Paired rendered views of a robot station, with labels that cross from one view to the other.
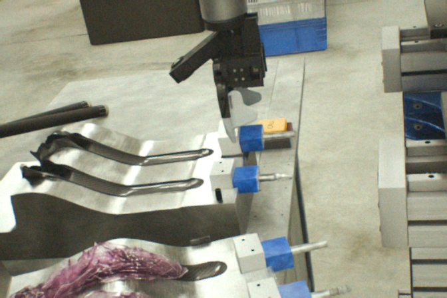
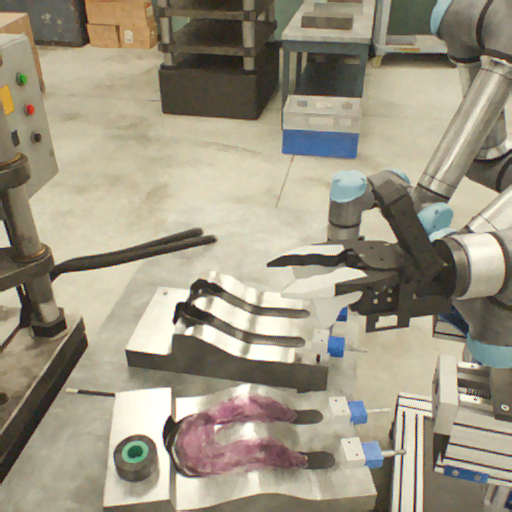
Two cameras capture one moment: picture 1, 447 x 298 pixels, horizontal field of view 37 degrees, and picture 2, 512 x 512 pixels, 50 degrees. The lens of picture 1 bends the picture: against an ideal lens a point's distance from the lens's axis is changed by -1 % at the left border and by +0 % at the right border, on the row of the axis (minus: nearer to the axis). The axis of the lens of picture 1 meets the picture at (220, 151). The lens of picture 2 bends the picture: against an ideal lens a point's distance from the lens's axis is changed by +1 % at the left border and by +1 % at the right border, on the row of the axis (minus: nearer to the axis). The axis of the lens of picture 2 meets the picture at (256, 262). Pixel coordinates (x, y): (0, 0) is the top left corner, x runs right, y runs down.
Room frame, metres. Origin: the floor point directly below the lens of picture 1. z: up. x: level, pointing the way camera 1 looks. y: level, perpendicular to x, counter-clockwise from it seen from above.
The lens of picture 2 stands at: (0.00, 0.20, 1.81)
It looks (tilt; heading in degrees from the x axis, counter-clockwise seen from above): 35 degrees down; 357
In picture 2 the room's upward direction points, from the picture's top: straight up
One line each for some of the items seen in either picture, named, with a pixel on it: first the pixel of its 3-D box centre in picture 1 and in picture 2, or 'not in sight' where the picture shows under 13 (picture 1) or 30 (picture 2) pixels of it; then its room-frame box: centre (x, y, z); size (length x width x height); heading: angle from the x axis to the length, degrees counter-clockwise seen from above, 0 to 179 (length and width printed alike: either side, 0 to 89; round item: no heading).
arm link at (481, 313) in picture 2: not in sight; (497, 314); (0.54, -0.14, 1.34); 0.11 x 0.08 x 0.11; 8
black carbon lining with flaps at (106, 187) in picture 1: (110, 161); (239, 312); (1.06, 0.19, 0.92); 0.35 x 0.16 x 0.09; 77
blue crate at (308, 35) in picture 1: (280, 30); (321, 134); (4.25, -0.54, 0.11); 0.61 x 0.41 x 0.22; 76
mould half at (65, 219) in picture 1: (110, 183); (234, 324); (1.07, 0.21, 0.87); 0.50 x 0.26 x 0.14; 77
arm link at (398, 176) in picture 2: not in sight; (387, 191); (1.09, -0.15, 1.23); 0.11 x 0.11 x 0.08; 28
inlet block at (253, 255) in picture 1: (283, 253); (359, 412); (0.78, -0.06, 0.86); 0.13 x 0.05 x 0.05; 94
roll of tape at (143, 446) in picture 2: not in sight; (136, 457); (0.64, 0.39, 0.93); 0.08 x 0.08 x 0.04
